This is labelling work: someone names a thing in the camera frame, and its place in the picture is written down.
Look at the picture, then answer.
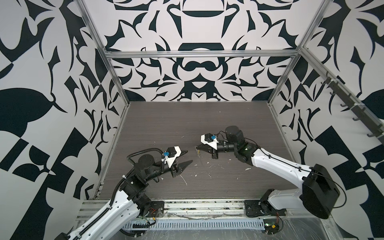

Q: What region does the dark wall hook rack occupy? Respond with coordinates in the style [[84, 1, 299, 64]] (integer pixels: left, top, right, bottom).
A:
[[321, 72, 384, 145]]

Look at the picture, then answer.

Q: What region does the white slotted cable duct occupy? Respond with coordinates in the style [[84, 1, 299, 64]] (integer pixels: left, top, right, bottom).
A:
[[123, 219, 265, 231]]

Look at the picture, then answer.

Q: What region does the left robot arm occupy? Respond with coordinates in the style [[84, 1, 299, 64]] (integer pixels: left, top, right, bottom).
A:
[[56, 146, 192, 240]]

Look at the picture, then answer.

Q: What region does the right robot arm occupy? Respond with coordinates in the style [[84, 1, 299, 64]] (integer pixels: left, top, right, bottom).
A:
[[196, 126, 343, 219]]

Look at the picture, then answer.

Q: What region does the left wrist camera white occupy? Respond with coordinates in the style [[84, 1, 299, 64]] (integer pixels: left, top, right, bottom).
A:
[[162, 146, 182, 168]]

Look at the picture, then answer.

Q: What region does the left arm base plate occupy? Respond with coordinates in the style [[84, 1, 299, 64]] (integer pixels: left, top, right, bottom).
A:
[[139, 201, 165, 217]]

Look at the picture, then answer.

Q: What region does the green circuit board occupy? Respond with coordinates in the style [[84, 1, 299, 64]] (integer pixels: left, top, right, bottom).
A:
[[264, 221, 284, 236]]

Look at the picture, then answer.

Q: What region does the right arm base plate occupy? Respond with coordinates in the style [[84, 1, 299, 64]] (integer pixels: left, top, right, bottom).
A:
[[244, 200, 287, 218]]

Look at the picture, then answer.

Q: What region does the aluminium front rail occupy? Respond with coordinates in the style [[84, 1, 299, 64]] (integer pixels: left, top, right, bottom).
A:
[[74, 196, 332, 222]]

